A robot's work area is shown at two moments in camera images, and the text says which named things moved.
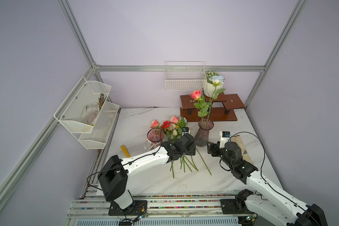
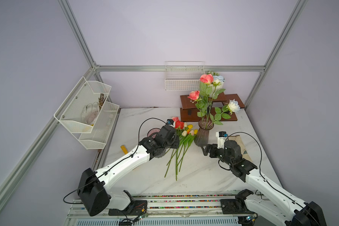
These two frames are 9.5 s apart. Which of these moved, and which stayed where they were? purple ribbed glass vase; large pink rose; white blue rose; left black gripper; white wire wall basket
Moved: left black gripper
Stayed: large pink rose; purple ribbed glass vase; white wire wall basket; white blue rose
